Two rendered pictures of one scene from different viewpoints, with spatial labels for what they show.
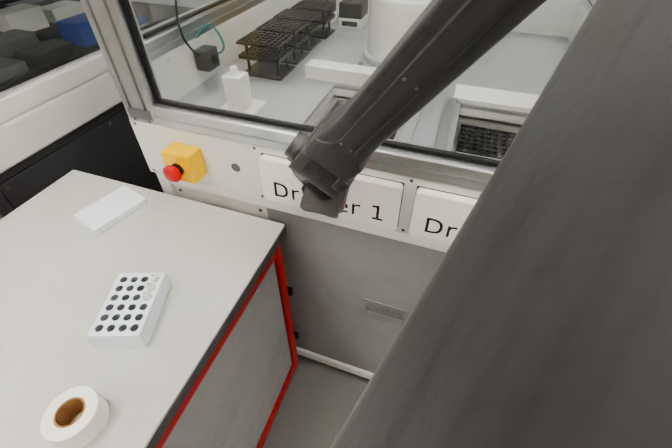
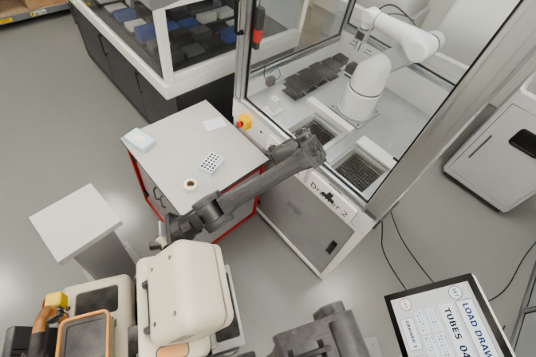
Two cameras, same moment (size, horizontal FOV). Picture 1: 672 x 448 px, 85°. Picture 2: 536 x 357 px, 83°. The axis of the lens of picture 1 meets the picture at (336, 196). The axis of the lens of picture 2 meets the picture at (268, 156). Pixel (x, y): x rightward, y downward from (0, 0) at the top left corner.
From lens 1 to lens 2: 0.91 m
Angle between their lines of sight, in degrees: 16
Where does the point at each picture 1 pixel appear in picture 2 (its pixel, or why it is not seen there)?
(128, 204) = (220, 125)
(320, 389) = (258, 229)
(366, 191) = not seen: hidden behind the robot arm
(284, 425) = (238, 233)
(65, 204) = (199, 115)
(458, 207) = (321, 183)
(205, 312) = (230, 175)
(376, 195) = not seen: hidden behind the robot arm
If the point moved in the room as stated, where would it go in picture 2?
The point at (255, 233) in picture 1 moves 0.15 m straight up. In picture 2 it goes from (257, 157) to (260, 139)
